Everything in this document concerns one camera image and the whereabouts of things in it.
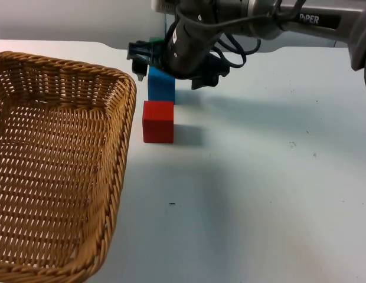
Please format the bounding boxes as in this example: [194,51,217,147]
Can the red cube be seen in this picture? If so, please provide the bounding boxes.
[142,100,175,144]

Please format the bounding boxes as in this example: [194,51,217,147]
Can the pale brown wicker basket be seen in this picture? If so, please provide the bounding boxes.
[0,51,139,283]

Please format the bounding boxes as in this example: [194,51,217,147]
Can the blue cube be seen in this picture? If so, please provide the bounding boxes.
[147,66,177,105]

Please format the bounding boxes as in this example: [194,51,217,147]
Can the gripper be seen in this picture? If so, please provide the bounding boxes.
[128,18,231,90]

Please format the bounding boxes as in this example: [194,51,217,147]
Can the black cable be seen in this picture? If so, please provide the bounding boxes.
[211,31,263,70]

